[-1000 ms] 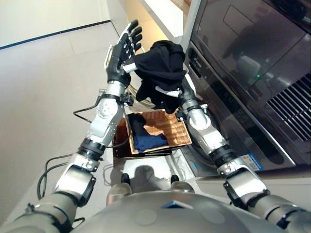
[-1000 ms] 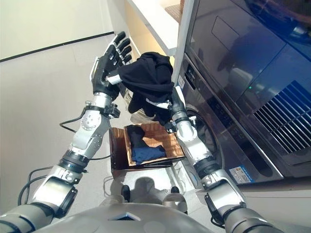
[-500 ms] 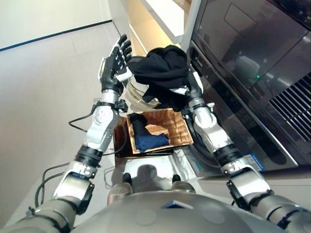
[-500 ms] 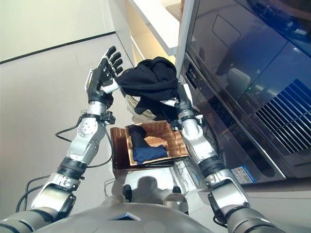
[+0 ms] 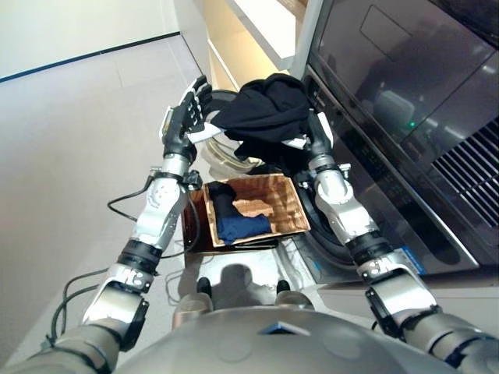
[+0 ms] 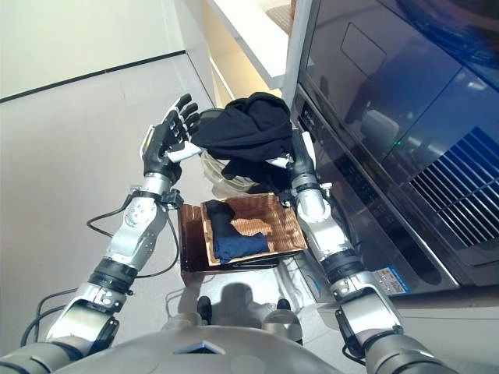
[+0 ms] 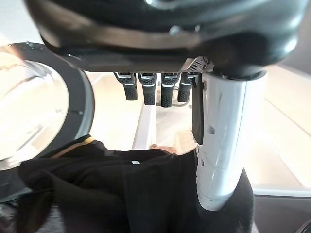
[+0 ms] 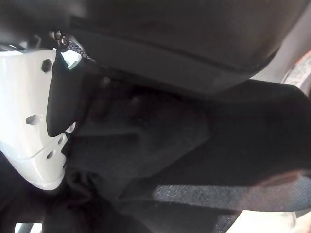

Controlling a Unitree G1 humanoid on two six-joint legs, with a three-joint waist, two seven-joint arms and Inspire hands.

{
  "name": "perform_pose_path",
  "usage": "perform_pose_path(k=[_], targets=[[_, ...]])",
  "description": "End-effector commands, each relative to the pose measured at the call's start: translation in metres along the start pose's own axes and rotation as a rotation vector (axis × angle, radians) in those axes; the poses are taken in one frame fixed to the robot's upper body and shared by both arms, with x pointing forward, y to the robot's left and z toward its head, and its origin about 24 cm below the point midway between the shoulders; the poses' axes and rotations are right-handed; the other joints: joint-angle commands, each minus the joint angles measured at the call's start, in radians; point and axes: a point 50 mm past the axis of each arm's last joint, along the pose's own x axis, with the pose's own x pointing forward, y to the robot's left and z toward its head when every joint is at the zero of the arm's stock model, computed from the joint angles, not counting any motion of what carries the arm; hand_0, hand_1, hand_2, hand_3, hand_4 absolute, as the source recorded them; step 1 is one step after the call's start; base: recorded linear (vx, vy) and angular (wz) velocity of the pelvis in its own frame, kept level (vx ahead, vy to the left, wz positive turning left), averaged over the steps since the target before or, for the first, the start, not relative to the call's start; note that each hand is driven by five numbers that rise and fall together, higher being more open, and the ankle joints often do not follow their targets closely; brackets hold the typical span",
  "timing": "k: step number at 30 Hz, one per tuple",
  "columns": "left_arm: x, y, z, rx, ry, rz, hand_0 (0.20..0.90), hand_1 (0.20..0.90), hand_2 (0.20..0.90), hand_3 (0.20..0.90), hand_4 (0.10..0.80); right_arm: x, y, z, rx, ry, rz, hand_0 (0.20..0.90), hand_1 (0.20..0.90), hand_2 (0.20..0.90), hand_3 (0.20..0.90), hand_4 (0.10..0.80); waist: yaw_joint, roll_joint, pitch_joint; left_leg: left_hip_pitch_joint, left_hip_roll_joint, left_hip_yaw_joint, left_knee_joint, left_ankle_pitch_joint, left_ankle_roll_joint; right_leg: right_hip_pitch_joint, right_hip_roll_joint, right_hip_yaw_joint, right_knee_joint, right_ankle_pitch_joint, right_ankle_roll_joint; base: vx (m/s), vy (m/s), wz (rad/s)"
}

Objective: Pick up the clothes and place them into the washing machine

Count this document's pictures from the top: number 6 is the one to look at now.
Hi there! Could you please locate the grey robot torso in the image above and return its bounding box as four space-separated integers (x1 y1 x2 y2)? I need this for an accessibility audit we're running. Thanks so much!
50 325 371 374

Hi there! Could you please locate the brown wicker laundry basket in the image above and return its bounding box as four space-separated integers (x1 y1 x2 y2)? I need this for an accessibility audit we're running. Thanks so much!
200 193 308 270

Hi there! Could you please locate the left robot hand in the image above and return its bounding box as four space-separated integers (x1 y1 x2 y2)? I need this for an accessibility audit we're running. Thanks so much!
140 93 204 181

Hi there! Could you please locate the white shelf cabinet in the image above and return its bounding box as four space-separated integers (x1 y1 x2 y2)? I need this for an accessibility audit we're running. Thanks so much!
202 0 299 118

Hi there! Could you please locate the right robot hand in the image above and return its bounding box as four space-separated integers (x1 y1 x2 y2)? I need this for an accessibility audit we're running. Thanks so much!
264 129 319 182

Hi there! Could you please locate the round dryer door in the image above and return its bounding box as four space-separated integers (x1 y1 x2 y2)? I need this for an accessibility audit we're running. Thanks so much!
391 0 499 30

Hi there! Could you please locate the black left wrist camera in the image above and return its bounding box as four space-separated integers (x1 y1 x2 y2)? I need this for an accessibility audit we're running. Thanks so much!
157 188 185 207

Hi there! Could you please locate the blue garment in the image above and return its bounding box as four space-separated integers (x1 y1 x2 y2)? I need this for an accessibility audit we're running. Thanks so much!
212 231 271 263

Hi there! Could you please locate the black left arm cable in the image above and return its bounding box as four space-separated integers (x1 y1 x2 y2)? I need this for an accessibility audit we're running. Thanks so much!
19 194 184 348

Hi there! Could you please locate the left silver robot leg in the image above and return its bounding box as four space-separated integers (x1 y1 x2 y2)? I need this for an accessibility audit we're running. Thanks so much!
166 295 214 329

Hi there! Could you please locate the round glass washer door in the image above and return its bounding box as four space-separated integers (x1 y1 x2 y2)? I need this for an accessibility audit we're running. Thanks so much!
198 107 281 195

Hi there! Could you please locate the black sweater with orange cuffs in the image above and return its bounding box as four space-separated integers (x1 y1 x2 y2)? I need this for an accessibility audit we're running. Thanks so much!
192 91 294 185

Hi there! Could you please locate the dark brown glossy stand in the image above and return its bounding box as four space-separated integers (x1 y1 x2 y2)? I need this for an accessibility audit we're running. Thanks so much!
178 203 280 277

